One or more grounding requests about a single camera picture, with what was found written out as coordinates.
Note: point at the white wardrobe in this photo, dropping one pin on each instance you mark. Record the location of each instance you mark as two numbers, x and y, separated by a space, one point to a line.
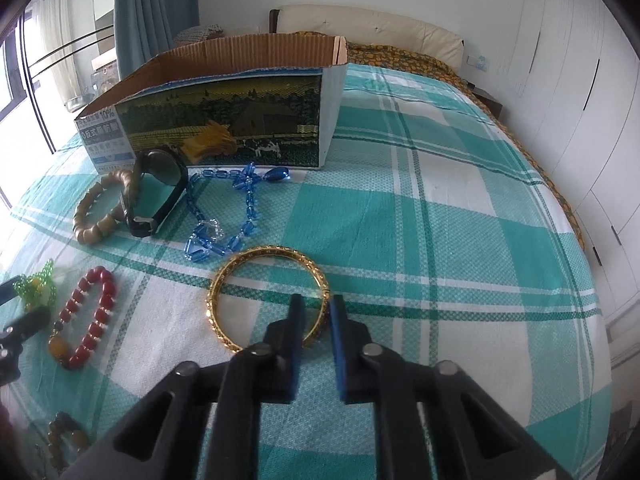
565 85

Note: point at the blue curtain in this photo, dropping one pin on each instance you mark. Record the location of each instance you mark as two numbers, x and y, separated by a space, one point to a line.
150 10

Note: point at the cream padded headboard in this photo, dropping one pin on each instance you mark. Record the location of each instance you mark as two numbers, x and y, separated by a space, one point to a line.
375 30

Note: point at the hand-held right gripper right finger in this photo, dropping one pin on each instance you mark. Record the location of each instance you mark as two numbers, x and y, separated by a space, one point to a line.
337 350

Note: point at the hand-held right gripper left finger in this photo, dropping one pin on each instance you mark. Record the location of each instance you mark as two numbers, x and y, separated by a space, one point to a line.
296 370

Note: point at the pile of folded clothes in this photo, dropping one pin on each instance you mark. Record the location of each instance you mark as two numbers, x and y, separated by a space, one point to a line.
200 32

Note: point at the gold bangle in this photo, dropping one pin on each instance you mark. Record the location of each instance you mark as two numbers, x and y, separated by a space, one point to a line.
270 250

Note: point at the printed cardboard box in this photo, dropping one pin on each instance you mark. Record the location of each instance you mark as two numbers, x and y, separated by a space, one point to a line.
225 110

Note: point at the white wall socket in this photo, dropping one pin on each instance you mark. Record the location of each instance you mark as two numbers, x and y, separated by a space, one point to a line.
477 62

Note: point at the wooden nightstand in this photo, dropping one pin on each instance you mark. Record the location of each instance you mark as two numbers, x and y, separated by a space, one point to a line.
487 102

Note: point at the black framed glass door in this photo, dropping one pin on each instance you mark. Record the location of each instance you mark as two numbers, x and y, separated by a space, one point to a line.
31 85

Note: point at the black wristwatch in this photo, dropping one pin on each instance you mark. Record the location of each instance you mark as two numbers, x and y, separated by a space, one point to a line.
165 167

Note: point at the bed with orange floral quilt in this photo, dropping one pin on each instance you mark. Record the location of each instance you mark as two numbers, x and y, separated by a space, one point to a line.
400 55

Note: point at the white sheer curtain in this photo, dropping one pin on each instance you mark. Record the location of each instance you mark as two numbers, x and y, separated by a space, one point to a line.
50 50

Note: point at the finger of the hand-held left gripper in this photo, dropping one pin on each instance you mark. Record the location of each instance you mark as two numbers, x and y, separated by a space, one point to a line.
7 292
22 330

